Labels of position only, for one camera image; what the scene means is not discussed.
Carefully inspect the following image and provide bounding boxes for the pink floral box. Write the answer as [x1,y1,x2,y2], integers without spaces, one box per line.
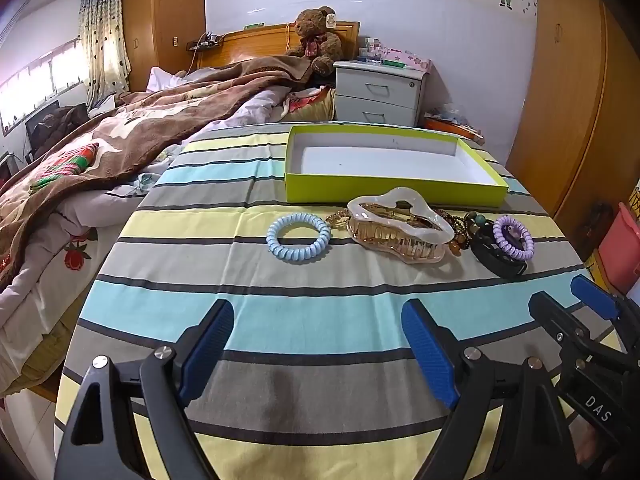
[382,46,433,73]

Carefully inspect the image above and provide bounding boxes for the clear plastic bag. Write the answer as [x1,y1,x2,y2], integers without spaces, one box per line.
[432,104,473,123]

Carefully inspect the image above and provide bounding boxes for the clear cosmetic jars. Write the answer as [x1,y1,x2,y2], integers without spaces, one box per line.
[357,37,386,63]

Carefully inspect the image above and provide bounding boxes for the orange box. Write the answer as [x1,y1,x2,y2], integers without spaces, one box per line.
[424,115,486,146]

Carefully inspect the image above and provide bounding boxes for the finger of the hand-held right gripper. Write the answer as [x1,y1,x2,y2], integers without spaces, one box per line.
[528,292,593,358]
[571,275,640,363]

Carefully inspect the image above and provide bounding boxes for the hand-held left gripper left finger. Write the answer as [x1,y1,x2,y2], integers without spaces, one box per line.
[54,299,236,480]

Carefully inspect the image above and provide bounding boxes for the wide wooden wardrobe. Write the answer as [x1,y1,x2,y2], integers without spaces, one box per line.
[505,0,640,221]

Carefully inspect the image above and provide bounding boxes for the pink plastic stool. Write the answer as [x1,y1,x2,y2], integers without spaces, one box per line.
[597,202,640,296]

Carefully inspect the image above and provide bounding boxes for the spotted curtain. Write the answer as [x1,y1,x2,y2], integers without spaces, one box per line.
[79,0,132,108]

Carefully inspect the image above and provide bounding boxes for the black wristband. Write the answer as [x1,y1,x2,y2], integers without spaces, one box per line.
[469,225,528,279]

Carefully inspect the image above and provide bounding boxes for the window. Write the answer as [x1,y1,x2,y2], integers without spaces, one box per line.
[0,37,91,136]

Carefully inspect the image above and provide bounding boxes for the red yellow pillow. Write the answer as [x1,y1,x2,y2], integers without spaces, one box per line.
[282,87,337,122]

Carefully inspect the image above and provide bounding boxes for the brown beaded bracelet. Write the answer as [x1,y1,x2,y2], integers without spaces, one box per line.
[440,207,488,257]

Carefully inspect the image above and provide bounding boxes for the light blue spiral hair tie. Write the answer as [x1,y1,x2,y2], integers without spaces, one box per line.
[266,213,332,264]

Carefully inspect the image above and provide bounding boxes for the person's right hand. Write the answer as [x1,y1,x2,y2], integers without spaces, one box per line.
[572,422,608,468]

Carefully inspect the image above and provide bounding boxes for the black shelf with chargers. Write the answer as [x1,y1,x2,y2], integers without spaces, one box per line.
[187,32,223,52]

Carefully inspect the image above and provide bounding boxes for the tall wooden wardrobe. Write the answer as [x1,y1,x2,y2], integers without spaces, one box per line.
[121,0,207,93]

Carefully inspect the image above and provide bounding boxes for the grey nightstand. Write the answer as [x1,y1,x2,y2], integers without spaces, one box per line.
[332,60,432,127]

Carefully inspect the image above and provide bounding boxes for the brown blanket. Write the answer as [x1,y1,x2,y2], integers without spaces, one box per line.
[0,55,313,291]

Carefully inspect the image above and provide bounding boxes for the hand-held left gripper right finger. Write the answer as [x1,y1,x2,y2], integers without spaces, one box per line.
[401,298,588,480]

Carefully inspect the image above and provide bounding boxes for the dark jacket on chair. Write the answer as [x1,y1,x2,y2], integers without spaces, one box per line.
[25,102,89,161]

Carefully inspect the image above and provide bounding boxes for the green cardboard box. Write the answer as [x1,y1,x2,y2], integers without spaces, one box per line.
[285,125,510,208]

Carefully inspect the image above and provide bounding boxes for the red green knitted scarf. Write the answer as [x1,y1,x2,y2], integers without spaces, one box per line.
[30,142,101,193]

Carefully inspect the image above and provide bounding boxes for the striped tablecloth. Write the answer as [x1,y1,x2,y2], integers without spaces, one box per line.
[54,122,621,480]

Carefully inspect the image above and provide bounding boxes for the cream amber hair claw clip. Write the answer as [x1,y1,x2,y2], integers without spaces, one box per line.
[346,186,456,264]

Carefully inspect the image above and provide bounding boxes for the purple spiral hair tie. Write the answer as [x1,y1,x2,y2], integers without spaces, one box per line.
[492,214,535,261]

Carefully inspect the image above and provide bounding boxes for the wooden headboard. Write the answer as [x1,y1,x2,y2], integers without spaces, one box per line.
[192,21,361,68]

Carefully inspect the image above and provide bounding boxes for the brown teddy bear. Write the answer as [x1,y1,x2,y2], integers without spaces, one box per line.
[285,6,345,78]

